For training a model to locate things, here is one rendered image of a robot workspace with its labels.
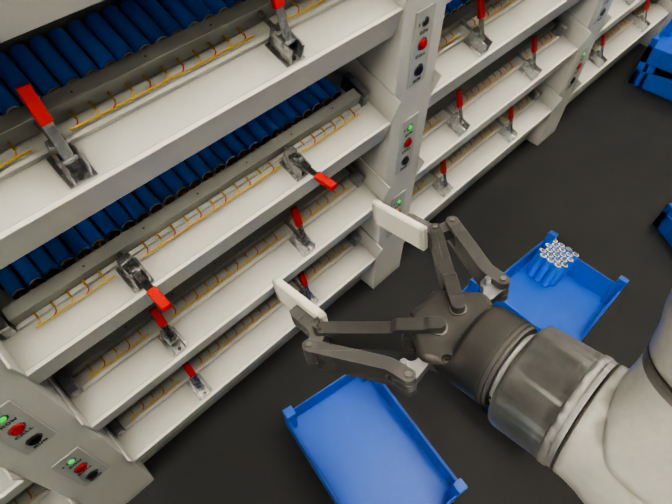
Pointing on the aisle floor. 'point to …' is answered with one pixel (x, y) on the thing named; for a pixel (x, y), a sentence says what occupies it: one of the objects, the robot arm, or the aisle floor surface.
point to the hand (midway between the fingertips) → (336, 252)
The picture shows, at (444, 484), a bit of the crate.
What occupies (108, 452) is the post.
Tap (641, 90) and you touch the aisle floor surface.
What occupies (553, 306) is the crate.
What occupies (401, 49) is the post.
